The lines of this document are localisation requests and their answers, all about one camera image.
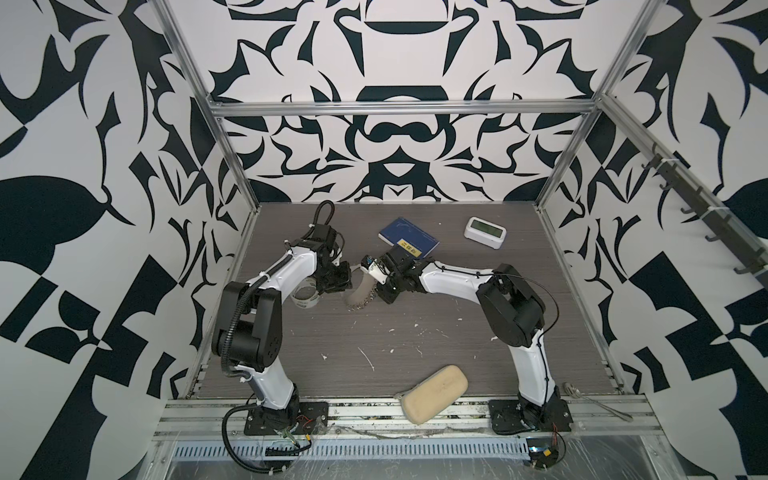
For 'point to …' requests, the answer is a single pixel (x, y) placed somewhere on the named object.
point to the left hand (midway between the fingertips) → (349, 280)
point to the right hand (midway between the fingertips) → (379, 285)
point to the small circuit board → (543, 452)
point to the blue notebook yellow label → (410, 237)
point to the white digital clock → (485, 232)
